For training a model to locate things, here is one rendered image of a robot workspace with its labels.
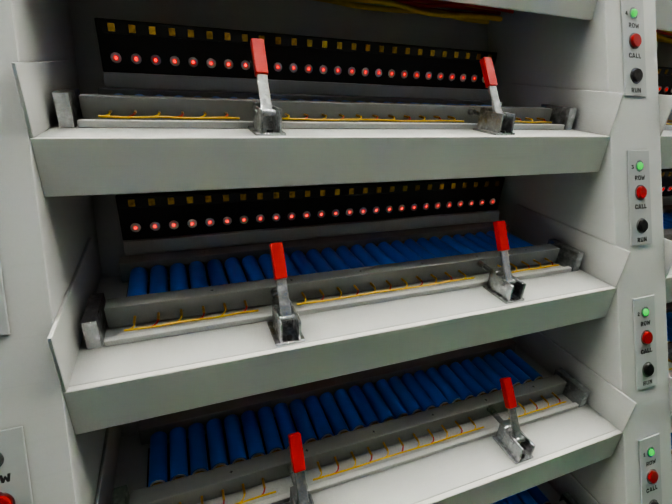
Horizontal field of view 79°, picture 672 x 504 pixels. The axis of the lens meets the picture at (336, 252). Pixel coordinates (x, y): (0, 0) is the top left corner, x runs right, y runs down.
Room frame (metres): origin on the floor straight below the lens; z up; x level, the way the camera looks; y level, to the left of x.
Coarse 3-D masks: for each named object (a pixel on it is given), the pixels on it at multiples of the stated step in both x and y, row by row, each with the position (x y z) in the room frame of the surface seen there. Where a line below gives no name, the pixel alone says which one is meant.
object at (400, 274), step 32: (448, 256) 0.51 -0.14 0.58; (480, 256) 0.52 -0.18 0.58; (512, 256) 0.53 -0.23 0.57; (544, 256) 0.55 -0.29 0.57; (192, 288) 0.41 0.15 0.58; (224, 288) 0.41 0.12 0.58; (256, 288) 0.41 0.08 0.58; (288, 288) 0.43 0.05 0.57; (320, 288) 0.44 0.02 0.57; (352, 288) 0.46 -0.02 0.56; (128, 320) 0.38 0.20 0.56; (160, 320) 0.39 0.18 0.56; (192, 320) 0.38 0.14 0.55
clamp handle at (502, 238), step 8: (496, 224) 0.47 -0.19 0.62; (504, 224) 0.48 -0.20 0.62; (496, 232) 0.47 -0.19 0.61; (504, 232) 0.47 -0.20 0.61; (496, 240) 0.48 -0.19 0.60; (504, 240) 0.47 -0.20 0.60; (504, 248) 0.47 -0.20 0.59; (504, 256) 0.47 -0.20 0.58; (504, 264) 0.47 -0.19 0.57; (504, 272) 0.47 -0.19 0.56
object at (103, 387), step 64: (576, 256) 0.54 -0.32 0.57; (64, 320) 0.32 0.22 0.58; (320, 320) 0.41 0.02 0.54; (384, 320) 0.41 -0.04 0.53; (448, 320) 0.42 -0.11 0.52; (512, 320) 0.46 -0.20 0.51; (576, 320) 0.50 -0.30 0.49; (64, 384) 0.30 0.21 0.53; (128, 384) 0.32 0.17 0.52; (192, 384) 0.34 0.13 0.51; (256, 384) 0.36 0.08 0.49
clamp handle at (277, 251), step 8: (272, 248) 0.39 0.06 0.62; (280, 248) 0.39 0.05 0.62; (272, 256) 0.38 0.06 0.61; (280, 256) 0.39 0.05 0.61; (272, 264) 0.39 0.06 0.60; (280, 264) 0.38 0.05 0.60; (280, 272) 0.38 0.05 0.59; (280, 280) 0.38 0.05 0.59; (280, 288) 0.38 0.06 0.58; (280, 296) 0.38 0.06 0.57; (288, 296) 0.38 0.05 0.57; (280, 304) 0.38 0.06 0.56; (288, 304) 0.38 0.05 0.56; (280, 312) 0.38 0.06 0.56; (288, 312) 0.38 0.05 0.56
